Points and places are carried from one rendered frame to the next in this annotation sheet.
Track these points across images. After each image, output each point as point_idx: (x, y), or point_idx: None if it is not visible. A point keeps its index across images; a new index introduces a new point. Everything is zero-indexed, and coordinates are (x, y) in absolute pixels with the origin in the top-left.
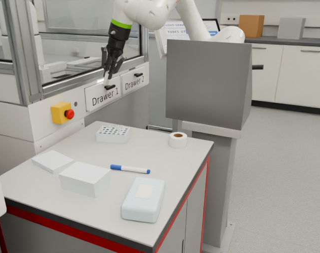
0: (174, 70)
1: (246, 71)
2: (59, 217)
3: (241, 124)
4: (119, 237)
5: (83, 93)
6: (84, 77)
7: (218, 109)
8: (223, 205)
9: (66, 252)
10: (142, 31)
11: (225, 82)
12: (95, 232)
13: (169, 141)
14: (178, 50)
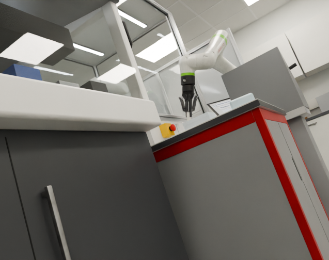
0: (234, 92)
1: (283, 64)
2: (192, 129)
3: (301, 100)
4: (235, 110)
5: (175, 127)
6: (173, 116)
7: (279, 100)
8: None
9: (204, 163)
10: (202, 102)
11: (273, 79)
12: (219, 119)
13: None
14: (231, 78)
